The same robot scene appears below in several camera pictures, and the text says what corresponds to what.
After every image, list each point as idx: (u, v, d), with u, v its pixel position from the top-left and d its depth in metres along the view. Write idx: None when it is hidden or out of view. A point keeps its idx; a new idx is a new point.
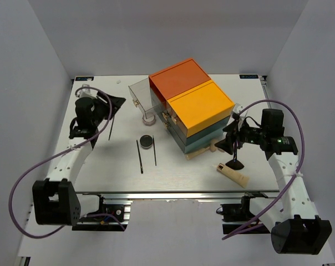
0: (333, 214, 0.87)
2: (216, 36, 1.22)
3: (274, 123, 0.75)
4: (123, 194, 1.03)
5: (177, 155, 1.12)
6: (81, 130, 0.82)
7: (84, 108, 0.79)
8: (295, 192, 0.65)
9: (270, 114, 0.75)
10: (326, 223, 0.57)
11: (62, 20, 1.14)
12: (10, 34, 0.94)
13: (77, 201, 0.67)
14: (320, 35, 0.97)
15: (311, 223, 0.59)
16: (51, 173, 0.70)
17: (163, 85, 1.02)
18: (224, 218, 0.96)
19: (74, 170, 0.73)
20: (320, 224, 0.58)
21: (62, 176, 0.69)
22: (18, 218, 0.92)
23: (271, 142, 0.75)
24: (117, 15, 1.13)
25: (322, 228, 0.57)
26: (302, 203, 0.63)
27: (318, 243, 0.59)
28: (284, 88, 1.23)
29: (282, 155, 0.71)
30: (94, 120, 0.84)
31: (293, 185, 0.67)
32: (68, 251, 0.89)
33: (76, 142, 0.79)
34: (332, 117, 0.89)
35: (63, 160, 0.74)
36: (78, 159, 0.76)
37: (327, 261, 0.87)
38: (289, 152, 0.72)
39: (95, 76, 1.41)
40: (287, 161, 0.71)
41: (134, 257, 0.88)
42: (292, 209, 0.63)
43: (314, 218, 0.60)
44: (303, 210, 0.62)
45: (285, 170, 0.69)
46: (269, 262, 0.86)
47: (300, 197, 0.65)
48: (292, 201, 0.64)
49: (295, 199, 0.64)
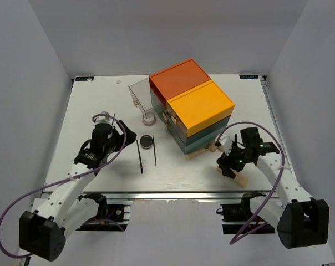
0: None
2: (217, 36, 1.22)
3: (252, 135, 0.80)
4: (126, 194, 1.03)
5: (178, 155, 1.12)
6: (89, 155, 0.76)
7: (101, 133, 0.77)
8: (288, 181, 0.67)
9: (248, 131, 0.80)
10: (322, 202, 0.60)
11: (61, 20, 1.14)
12: (10, 33, 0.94)
13: (62, 236, 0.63)
14: (320, 35, 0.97)
15: (309, 206, 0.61)
16: (41, 206, 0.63)
17: (163, 85, 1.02)
18: (224, 218, 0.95)
19: (66, 206, 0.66)
20: (317, 204, 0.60)
21: (50, 214, 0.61)
22: (17, 218, 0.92)
23: (255, 148, 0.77)
24: (116, 15, 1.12)
25: (319, 207, 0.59)
26: (295, 189, 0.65)
27: (323, 227, 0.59)
28: (284, 88, 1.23)
29: (266, 155, 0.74)
30: (106, 148, 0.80)
31: (284, 176, 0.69)
32: (67, 252, 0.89)
33: (77, 170, 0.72)
34: (332, 117, 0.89)
35: (57, 191, 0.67)
36: (74, 191, 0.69)
37: (328, 261, 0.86)
38: (274, 152, 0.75)
39: (95, 76, 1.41)
40: (272, 159, 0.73)
41: (133, 256, 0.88)
42: (288, 196, 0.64)
43: (309, 199, 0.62)
44: (299, 195, 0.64)
45: (273, 166, 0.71)
46: (269, 262, 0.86)
47: (293, 184, 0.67)
48: (286, 189, 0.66)
49: (289, 187, 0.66)
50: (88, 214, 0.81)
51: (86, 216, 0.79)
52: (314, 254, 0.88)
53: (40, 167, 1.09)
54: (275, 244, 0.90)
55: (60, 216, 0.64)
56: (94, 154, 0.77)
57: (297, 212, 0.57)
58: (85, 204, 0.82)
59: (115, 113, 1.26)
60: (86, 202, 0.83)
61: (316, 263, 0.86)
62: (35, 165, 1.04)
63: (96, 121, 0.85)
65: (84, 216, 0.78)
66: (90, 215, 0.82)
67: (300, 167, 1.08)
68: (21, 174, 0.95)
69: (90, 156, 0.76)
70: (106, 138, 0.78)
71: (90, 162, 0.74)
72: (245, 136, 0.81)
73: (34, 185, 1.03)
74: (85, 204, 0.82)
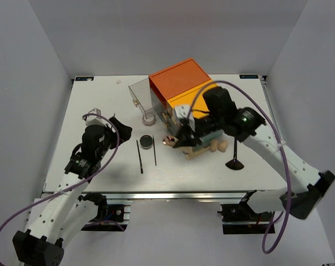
0: None
2: (216, 36, 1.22)
3: (226, 105, 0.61)
4: (126, 195, 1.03)
5: (177, 155, 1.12)
6: (80, 162, 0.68)
7: (92, 137, 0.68)
8: (293, 162, 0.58)
9: (219, 99, 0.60)
10: (330, 175, 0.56)
11: (61, 20, 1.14)
12: (10, 34, 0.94)
13: (60, 250, 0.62)
14: (320, 35, 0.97)
15: (320, 182, 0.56)
16: (33, 225, 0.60)
17: (163, 85, 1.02)
18: (224, 218, 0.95)
19: (60, 221, 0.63)
20: (328, 179, 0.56)
21: (42, 234, 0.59)
22: (18, 218, 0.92)
23: (238, 124, 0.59)
24: (116, 15, 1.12)
25: (329, 179, 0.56)
26: (303, 169, 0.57)
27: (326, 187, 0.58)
28: (284, 88, 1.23)
29: (258, 133, 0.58)
30: (99, 152, 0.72)
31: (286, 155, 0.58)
32: (67, 252, 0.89)
33: (69, 182, 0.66)
34: (332, 117, 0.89)
35: (49, 207, 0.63)
36: (67, 205, 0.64)
37: (327, 261, 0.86)
38: (260, 126, 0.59)
39: (95, 76, 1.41)
40: (264, 136, 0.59)
41: (133, 256, 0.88)
42: (301, 182, 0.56)
43: (319, 175, 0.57)
44: (310, 176, 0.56)
45: (271, 147, 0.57)
46: (270, 262, 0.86)
47: (298, 163, 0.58)
48: (297, 174, 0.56)
49: (298, 170, 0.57)
50: (86, 217, 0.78)
51: (84, 221, 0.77)
52: (314, 254, 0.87)
53: (40, 167, 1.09)
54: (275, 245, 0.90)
55: (55, 233, 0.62)
56: (85, 159, 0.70)
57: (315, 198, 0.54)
58: (84, 207, 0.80)
59: (115, 113, 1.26)
60: (85, 205, 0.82)
61: (316, 263, 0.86)
62: (34, 166, 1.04)
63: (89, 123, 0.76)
65: (82, 219, 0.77)
66: (90, 218, 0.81)
67: None
68: (22, 174, 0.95)
69: (81, 163, 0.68)
70: (98, 143, 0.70)
71: (81, 172, 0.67)
72: (218, 106, 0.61)
73: (34, 186, 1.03)
74: (85, 207, 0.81)
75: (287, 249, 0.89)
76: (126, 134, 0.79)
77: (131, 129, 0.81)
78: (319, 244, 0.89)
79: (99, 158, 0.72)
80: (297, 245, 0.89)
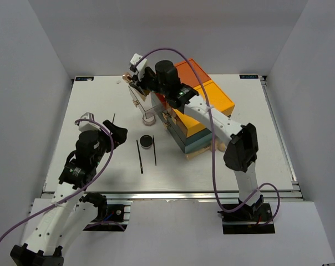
0: None
2: (217, 36, 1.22)
3: (172, 80, 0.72)
4: (123, 195, 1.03)
5: (177, 155, 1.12)
6: (74, 170, 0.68)
7: (86, 144, 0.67)
8: (219, 119, 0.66)
9: (167, 73, 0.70)
10: (250, 126, 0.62)
11: (61, 20, 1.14)
12: (10, 34, 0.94)
13: (60, 258, 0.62)
14: (320, 35, 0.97)
15: (242, 133, 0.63)
16: (29, 239, 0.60)
17: None
18: (224, 218, 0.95)
19: (56, 233, 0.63)
20: (248, 129, 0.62)
21: (39, 247, 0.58)
22: (18, 218, 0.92)
23: (177, 99, 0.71)
24: (116, 15, 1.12)
25: (250, 129, 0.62)
26: (228, 123, 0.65)
27: (255, 141, 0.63)
28: (284, 88, 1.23)
29: (191, 102, 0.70)
30: (94, 158, 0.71)
31: (214, 116, 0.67)
32: (67, 252, 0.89)
33: (63, 193, 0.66)
34: (332, 117, 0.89)
35: (44, 219, 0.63)
36: (62, 216, 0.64)
37: (328, 261, 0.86)
38: (194, 96, 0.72)
39: (95, 76, 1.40)
40: (197, 103, 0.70)
41: (133, 256, 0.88)
42: (226, 133, 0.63)
43: (241, 127, 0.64)
44: (233, 128, 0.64)
45: (201, 111, 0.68)
46: (270, 262, 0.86)
47: (224, 119, 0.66)
48: (222, 128, 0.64)
49: (223, 124, 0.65)
50: (84, 221, 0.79)
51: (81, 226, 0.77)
52: (314, 254, 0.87)
53: (40, 167, 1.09)
54: (276, 245, 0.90)
55: (53, 244, 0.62)
56: (80, 167, 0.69)
57: (238, 144, 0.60)
58: (82, 211, 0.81)
59: (115, 113, 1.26)
60: (84, 208, 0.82)
61: (316, 263, 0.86)
62: (34, 165, 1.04)
63: (82, 128, 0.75)
65: (81, 225, 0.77)
66: (89, 221, 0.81)
67: (300, 166, 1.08)
68: (22, 174, 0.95)
69: (76, 172, 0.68)
70: (92, 149, 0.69)
71: (76, 181, 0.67)
72: (165, 79, 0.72)
73: (34, 186, 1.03)
74: (83, 210, 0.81)
75: (287, 249, 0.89)
76: (122, 135, 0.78)
77: (127, 130, 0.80)
78: (319, 244, 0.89)
79: (93, 164, 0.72)
80: (298, 245, 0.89)
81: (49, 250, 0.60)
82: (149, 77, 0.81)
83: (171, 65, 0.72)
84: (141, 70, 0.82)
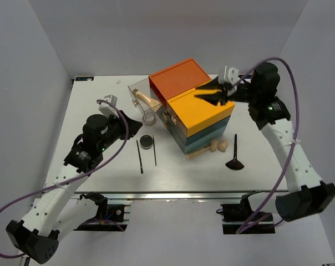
0: None
2: (217, 36, 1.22)
3: (267, 89, 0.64)
4: (139, 194, 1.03)
5: (177, 155, 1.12)
6: (80, 154, 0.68)
7: (92, 129, 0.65)
8: (298, 162, 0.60)
9: (264, 78, 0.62)
10: (331, 188, 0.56)
11: (61, 20, 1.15)
12: (11, 33, 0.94)
13: (54, 240, 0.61)
14: (320, 35, 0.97)
15: (316, 189, 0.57)
16: (27, 216, 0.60)
17: (163, 85, 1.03)
18: (224, 218, 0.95)
19: (54, 214, 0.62)
20: (326, 190, 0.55)
21: (34, 226, 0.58)
22: (18, 217, 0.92)
23: (262, 111, 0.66)
24: (116, 15, 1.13)
25: (328, 192, 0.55)
26: (306, 170, 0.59)
27: (324, 204, 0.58)
28: (284, 88, 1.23)
29: (276, 124, 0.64)
30: (101, 144, 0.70)
31: (295, 154, 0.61)
32: (67, 252, 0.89)
33: (66, 174, 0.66)
34: (332, 116, 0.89)
35: (44, 199, 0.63)
36: (61, 199, 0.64)
37: (327, 261, 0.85)
38: (284, 121, 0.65)
39: (95, 76, 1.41)
40: (282, 129, 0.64)
41: (133, 256, 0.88)
42: (298, 180, 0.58)
43: (319, 184, 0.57)
44: (308, 179, 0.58)
45: (283, 141, 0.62)
46: (270, 262, 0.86)
47: (304, 164, 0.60)
48: (295, 172, 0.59)
49: (299, 169, 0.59)
50: (85, 214, 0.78)
51: (81, 218, 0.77)
52: (314, 254, 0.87)
53: (40, 167, 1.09)
54: (276, 245, 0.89)
55: (49, 225, 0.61)
56: (86, 152, 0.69)
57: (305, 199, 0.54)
58: (84, 206, 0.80)
59: None
60: (85, 204, 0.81)
61: (316, 263, 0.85)
62: (34, 165, 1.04)
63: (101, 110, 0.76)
65: (82, 215, 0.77)
66: (87, 215, 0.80)
67: None
68: (21, 174, 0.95)
69: (82, 155, 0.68)
70: (100, 135, 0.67)
71: (81, 165, 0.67)
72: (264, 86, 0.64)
73: (34, 186, 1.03)
74: (85, 205, 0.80)
75: (287, 249, 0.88)
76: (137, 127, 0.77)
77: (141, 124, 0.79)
78: (319, 244, 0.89)
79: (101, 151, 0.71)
80: (298, 245, 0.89)
81: (44, 230, 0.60)
82: (242, 91, 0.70)
83: (275, 73, 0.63)
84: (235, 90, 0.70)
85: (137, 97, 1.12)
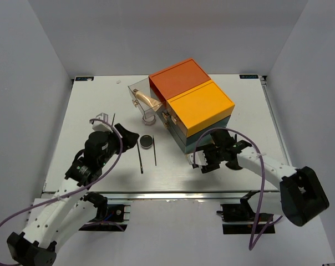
0: None
2: (217, 36, 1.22)
3: (223, 137, 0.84)
4: (136, 194, 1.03)
5: (177, 155, 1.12)
6: (81, 168, 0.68)
7: (95, 145, 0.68)
8: (270, 163, 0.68)
9: (216, 133, 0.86)
10: (306, 168, 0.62)
11: (62, 21, 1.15)
12: (10, 32, 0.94)
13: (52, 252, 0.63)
14: (320, 35, 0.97)
15: (299, 177, 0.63)
16: (28, 228, 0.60)
17: (163, 85, 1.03)
18: (224, 218, 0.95)
19: (54, 226, 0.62)
20: (304, 172, 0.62)
21: (35, 238, 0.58)
22: (18, 217, 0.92)
23: (231, 150, 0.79)
24: (116, 15, 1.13)
25: (306, 173, 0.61)
26: (280, 167, 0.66)
27: (319, 190, 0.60)
28: (284, 88, 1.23)
29: (242, 152, 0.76)
30: (100, 160, 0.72)
31: (266, 160, 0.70)
32: (67, 252, 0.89)
33: (67, 188, 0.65)
34: (332, 116, 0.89)
35: (45, 210, 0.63)
36: (63, 211, 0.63)
37: (327, 261, 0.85)
38: (248, 147, 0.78)
39: (95, 76, 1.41)
40: (249, 153, 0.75)
41: (133, 256, 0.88)
42: (278, 176, 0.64)
43: (295, 171, 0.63)
44: (285, 171, 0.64)
45: (253, 158, 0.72)
46: (270, 262, 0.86)
47: (277, 164, 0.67)
48: (273, 171, 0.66)
49: (275, 168, 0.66)
50: (82, 219, 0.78)
51: (80, 225, 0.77)
52: (314, 254, 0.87)
53: (40, 167, 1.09)
54: (275, 245, 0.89)
55: (49, 238, 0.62)
56: (86, 166, 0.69)
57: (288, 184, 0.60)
58: (81, 210, 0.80)
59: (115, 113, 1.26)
60: (84, 207, 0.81)
61: (316, 263, 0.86)
62: (34, 165, 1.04)
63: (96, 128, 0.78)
65: (81, 221, 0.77)
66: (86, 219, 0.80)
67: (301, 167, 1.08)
68: (22, 174, 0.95)
69: (83, 169, 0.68)
70: (100, 150, 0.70)
71: (82, 179, 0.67)
72: (218, 141, 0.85)
73: (34, 186, 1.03)
74: (83, 209, 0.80)
75: (287, 249, 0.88)
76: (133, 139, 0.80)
77: (138, 135, 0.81)
78: (320, 245, 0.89)
79: (100, 165, 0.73)
80: (298, 245, 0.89)
81: (44, 242, 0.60)
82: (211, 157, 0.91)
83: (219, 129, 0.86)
84: (203, 163, 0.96)
85: (137, 97, 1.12)
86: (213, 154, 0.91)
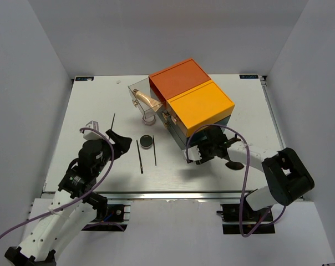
0: None
2: (217, 36, 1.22)
3: (215, 134, 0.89)
4: (136, 194, 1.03)
5: (177, 155, 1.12)
6: (74, 179, 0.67)
7: (87, 154, 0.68)
8: (254, 150, 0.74)
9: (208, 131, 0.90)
10: (287, 148, 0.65)
11: (62, 20, 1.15)
12: (10, 32, 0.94)
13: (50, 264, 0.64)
14: (320, 35, 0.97)
15: (282, 159, 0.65)
16: (23, 243, 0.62)
17: (163, 85, 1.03)
18: (224, 218, 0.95)
19: (50, 239, 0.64)
20: (287, 153, 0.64)
21: (31, 253, 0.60)
22: (18, 217, 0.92)
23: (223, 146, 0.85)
24: (116, 15, 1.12)
25: (288, 153, 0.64)
26: (264, 151, 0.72)
27: (302, 169, 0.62)
28: (284, 88, 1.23)
29: (232, 146, 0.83)
30: (94, 169, 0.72)
31: (252, 149, 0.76)
32: (67, 253, 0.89)
33: (61, 200, 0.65)
34: (332, 116, 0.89)
35: (40, 225, 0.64)
36: (57, 224, 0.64)
37: (327, 261, 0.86)
38: (237, 142, 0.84)
39: (95, 76, 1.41)
40: (237, 146, 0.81)
41: (133, 256, 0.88)
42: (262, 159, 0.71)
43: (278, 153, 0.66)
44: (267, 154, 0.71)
45: (240, 148, 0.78)
46: (270, 262, 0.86)
47: (261, 149, 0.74)
48: (258, 156, 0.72)
49: (259, 153, 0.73)
50: (81, 224, 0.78)
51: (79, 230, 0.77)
52: (314, 254, 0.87)
53: (40, 167, 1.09)
54: (276, 245, 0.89)
55: (46, 250, 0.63)
56: (80, 177, 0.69)
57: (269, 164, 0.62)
58: (80, 214, 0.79)
59: (115, 113, 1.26)
60: (82, 210, 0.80)
61: (316, 263, 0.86)
62: (34, 165, 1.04)
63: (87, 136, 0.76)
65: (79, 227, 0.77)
66: (86, 224, 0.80)
67: None
68: (21, 174, 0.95)
69: (76, 180, 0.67)
70: (94, 159, 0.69)
71: (75, 190, 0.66)
72: (211, 137, 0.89)
73: (34, 187, 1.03)
74: (81, 213, 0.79)
75: (287, 249, 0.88)
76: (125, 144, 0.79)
77: (130, 141, 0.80)
78: (319, 245, 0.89)
79: (93, 175, 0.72)
80: (297, 245, 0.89)
81: (41, 256, 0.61)
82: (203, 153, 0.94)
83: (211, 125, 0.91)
84: (196, 157, 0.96)
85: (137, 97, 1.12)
86: (206, 149, 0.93)
